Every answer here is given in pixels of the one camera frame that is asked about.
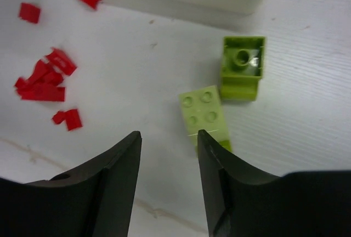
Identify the pale green duplo brick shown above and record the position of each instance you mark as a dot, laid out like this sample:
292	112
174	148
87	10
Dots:
202	109

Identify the red lego slope piece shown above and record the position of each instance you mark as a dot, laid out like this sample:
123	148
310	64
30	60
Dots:
43	84

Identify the small red lego brick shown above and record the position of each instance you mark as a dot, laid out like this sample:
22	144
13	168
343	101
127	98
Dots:
29	12

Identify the red curved lego piece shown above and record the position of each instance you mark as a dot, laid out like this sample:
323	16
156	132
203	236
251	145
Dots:
62	61

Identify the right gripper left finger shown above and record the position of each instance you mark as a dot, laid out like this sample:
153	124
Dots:
92	199

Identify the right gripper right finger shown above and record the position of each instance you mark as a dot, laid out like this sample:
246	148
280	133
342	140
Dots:
242	200

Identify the red lego piece lower right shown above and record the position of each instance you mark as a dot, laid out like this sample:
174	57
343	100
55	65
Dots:
70	117

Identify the dark green duplo brick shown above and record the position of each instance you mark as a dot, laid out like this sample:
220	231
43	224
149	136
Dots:
242	67

